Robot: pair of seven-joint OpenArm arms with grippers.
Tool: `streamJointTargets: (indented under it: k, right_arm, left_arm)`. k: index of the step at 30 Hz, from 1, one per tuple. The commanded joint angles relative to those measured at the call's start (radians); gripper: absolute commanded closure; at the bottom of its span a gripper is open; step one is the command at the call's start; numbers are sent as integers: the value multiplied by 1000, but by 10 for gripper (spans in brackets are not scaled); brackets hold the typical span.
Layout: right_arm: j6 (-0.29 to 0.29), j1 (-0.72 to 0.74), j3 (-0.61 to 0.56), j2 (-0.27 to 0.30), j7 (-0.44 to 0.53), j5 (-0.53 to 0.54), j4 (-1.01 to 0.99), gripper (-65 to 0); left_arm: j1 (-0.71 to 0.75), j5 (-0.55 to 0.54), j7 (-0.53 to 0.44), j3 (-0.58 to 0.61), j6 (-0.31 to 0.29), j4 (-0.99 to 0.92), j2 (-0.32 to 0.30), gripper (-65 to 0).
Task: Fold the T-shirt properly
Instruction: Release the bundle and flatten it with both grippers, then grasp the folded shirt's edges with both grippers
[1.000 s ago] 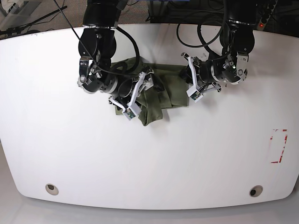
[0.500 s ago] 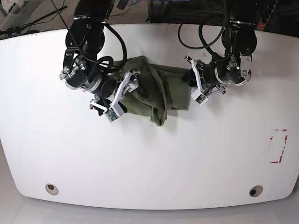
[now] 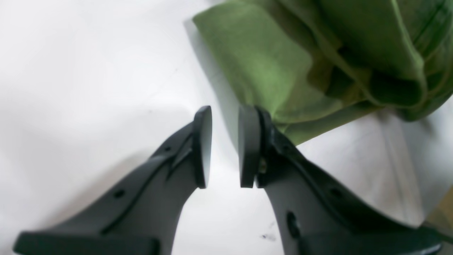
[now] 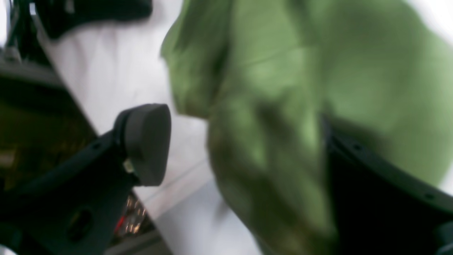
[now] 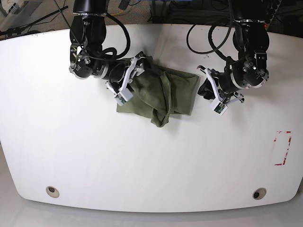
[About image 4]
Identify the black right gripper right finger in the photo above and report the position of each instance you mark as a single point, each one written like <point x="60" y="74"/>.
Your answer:
<point x="378" y="208"/>

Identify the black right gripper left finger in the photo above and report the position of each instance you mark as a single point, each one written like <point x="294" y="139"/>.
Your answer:
<point x="75" y="208"/>

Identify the green T-shirt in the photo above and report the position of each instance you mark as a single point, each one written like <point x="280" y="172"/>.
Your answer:
<point x="267" y="74"/>

